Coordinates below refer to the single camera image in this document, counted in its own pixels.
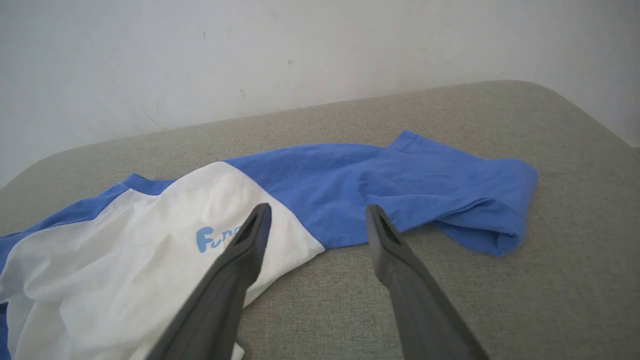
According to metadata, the blue and white t-shirt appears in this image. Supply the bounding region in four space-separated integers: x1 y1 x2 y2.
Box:
0 130 540 360

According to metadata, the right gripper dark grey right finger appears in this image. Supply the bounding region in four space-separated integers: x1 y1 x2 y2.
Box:
365 204 490 360

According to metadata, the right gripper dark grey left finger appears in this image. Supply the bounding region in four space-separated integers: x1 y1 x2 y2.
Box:
145 203 273 360

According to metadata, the grey fabric sofa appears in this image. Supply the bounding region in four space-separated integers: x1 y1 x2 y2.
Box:
0 80 640 360

